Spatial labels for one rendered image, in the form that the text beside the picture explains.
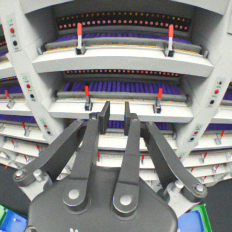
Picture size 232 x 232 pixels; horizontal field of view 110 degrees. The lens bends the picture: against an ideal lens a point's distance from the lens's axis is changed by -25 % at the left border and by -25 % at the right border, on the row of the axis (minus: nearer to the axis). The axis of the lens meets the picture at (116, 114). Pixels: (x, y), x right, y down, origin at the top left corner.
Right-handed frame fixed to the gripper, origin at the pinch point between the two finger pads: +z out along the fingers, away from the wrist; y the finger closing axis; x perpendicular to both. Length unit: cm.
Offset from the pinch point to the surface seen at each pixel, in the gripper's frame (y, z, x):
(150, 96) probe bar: 12.0, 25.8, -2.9
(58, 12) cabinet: -28, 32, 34
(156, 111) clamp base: 14.3, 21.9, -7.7
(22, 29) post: -30.7, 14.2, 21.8
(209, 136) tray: 54, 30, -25
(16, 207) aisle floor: -102, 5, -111
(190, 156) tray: 50, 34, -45
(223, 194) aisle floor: 121, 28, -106
